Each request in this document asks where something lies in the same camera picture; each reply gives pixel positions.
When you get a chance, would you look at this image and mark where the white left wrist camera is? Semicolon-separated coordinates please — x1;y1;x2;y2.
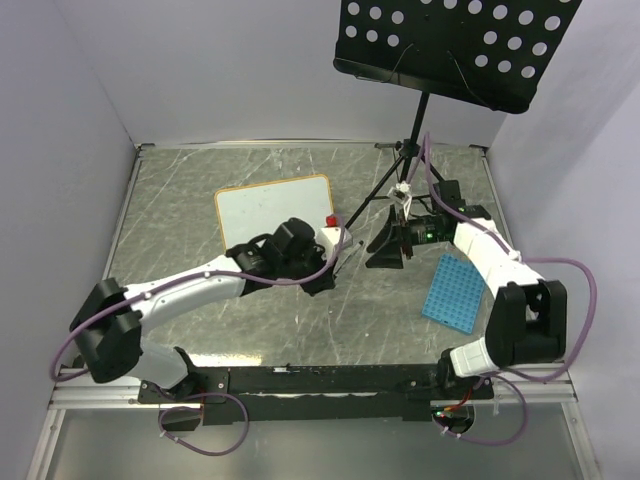
315;215;353;259

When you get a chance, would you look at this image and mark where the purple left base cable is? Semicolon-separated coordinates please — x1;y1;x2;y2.
158;392;250;456

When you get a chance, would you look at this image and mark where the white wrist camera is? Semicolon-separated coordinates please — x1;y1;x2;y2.
387;181;413;218
315;215;353;259

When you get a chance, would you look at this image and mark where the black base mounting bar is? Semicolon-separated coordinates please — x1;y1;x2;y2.
138;362;494;426

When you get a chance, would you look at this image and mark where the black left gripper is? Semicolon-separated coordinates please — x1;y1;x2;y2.
279;241;339;297

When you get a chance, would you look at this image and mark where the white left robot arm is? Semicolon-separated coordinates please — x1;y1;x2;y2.
70;218;351;402

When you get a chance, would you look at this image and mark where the yellow framed whiteboard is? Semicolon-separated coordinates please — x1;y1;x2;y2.
214;174;334;249

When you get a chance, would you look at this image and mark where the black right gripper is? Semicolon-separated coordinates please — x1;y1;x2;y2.
365;206;446;270

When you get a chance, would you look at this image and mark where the white blue whiteboard marker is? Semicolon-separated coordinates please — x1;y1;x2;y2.
334;240;364;277

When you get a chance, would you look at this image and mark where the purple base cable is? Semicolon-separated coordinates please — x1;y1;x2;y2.
158;392;250;456
433;375;529;446

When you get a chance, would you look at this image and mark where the black music stand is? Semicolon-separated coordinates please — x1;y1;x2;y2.
332;0;584;236

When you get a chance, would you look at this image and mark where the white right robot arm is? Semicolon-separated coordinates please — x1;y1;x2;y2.
366;180;567;398

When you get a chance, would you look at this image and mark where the blue studded building plate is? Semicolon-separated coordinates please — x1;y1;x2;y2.
421;254;485;335

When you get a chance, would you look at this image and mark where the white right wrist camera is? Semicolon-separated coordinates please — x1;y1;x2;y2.
387;181;413;218

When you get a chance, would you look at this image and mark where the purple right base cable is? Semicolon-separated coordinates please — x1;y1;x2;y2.
433;375;529;446

